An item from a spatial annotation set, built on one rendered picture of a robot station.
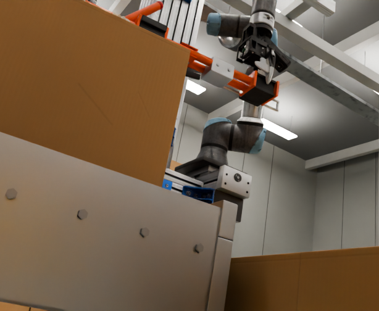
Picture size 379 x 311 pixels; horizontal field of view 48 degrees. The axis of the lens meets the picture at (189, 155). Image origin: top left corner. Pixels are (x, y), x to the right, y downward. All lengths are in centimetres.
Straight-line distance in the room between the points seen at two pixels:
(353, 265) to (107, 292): 31
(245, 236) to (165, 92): 1140
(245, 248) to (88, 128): 1146
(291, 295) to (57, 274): 32
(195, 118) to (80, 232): 1140
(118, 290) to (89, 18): 51
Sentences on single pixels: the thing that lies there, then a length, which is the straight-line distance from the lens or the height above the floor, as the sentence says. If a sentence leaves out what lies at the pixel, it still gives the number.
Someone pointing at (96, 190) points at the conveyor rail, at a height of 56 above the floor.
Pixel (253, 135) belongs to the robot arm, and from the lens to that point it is 177.
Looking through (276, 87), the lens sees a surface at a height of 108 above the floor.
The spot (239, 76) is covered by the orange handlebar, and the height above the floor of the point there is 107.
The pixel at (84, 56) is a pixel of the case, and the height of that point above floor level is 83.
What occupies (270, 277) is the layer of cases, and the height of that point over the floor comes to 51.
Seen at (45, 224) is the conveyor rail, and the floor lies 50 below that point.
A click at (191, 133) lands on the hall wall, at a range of 1169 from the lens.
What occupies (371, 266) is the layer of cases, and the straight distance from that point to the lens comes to 56.
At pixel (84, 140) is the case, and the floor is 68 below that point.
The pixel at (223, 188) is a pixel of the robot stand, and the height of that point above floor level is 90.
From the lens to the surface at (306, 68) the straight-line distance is 718.
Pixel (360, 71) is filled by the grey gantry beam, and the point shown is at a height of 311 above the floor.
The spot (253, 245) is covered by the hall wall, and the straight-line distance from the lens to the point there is 1233.
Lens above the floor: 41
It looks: 22 degrees up
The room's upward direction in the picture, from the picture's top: 11 degrees clockwise
